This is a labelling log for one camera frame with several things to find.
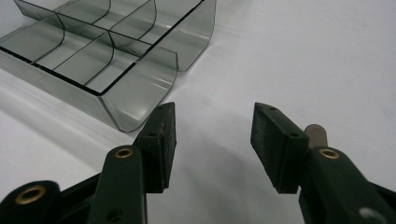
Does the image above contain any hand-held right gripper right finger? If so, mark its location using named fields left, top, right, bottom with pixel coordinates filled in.
left=249, top=102, right=396, bottom=224

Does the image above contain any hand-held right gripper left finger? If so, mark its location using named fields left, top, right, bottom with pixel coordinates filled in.
left=87, top=101, right=177, bottom=224

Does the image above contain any clear grey divided organizer tray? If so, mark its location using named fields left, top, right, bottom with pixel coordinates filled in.
left=0, top=0, right=218, bottom=133

